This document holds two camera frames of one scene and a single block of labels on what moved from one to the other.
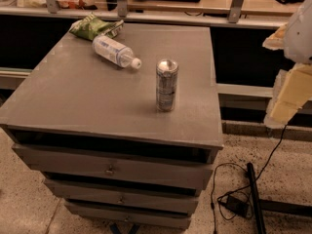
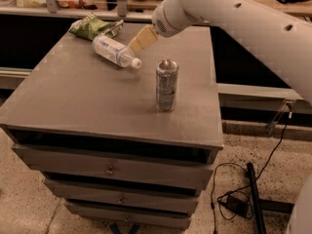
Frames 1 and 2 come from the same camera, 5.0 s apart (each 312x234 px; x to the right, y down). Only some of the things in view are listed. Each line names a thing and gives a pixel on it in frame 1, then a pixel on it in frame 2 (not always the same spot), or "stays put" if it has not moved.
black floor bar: [259, 219] stays put
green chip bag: [92, 26] stays put
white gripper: [300, 36] to [164, 20]
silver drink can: [167, 83] stays put
